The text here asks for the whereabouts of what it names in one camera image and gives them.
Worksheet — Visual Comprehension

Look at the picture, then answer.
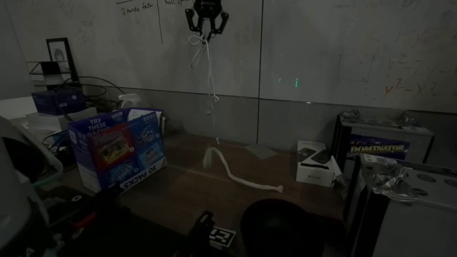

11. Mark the fiducial marker tag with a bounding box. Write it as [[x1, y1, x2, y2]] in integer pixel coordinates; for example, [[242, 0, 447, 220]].
[[209, 227, 237, 250]]

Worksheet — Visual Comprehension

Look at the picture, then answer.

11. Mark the blue snack box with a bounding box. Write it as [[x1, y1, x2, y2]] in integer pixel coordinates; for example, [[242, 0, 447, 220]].
[[69, 107, 167, 193]]

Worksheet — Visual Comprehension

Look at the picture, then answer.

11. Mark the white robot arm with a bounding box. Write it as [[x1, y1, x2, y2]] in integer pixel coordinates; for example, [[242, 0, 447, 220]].
[[0, 116, 223, 257]]

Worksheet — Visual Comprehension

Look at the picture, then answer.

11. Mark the white product box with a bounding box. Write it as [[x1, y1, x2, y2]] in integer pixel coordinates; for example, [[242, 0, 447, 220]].
[[296, 140, 342, 187]]

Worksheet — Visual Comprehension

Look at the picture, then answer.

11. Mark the black frying pan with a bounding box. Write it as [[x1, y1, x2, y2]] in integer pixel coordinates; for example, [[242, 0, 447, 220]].
[[240, 198, 347, 257]]

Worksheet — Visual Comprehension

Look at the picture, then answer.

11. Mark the thick white rope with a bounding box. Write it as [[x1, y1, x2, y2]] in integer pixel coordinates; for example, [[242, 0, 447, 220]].
[[202, 146, 284, 194]]

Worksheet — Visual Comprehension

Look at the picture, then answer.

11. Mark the thin white cord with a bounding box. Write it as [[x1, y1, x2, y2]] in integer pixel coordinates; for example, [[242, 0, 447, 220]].
[[187, 31, 222, 144]]

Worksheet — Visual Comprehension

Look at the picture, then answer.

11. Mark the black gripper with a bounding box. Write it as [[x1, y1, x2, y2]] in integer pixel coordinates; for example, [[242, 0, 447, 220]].
[[184, 0, 230, 34]]

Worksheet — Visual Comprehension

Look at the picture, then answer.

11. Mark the black picture frame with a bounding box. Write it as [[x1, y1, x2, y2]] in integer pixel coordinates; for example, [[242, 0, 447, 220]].
[[46, 37, 79, 81]]

